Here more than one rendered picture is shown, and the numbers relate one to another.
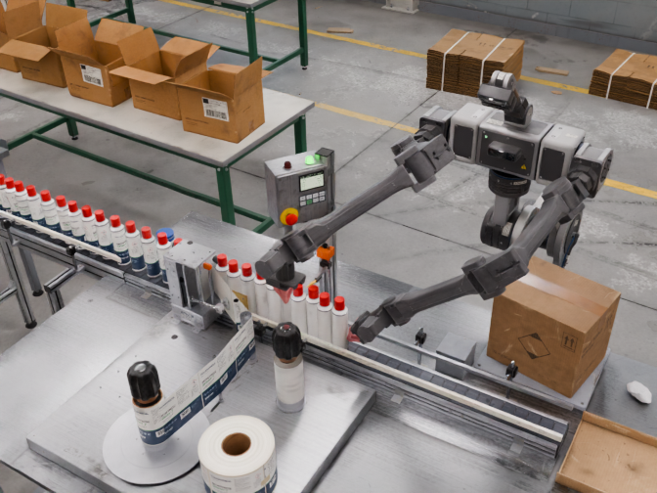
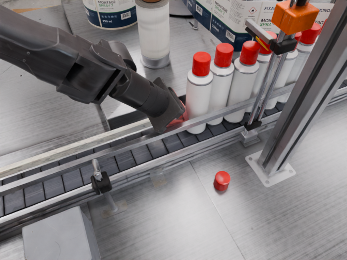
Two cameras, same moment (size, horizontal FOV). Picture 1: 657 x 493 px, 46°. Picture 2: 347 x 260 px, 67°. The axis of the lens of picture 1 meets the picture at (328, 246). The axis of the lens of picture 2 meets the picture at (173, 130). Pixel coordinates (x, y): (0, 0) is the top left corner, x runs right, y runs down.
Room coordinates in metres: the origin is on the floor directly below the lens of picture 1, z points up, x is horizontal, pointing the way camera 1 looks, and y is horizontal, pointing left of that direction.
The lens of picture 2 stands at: (2.02, -0.39, 1.38)
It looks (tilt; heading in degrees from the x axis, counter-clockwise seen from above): 52 degrees down; 124
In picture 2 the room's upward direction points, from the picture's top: straight up
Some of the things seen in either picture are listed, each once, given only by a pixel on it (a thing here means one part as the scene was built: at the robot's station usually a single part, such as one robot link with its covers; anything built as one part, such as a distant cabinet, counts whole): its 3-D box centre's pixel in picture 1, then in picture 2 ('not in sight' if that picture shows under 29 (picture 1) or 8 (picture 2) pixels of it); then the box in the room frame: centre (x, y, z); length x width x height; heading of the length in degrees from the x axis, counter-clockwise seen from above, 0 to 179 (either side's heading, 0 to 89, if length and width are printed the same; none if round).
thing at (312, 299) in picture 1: (314, 312); (240, 85); (1.90, 0.05, 0.98); 0.05 x 0.05 x 0.20
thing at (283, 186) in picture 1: (297, 189); not in sight; (2.02, 0.09, 1.38); 0.17 x 0.10 x 0.19; 113
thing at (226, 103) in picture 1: (222, 92); not in sight; (3.67, 0.52, 0.97); 0.51 x 0.39 x 0.37; 151
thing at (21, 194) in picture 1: (24, 204); not in sight; (2.62, 1.21, 0.98); 0.05 x 0.05 x 0.20
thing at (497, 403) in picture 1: (318, 342); (224, 120); (1.89, 0.04, 0.86); 1.65 x 0.08 x 0.04; 58
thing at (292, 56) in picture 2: (287, 302); (277, 72); (1.95, 0.14, 0.98); 0.05 x 0.05 x 0.20
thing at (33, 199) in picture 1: (36, 208); not in sight; (2.58, 1.15, 0.98); 0.05 x 0.05 x 0.20
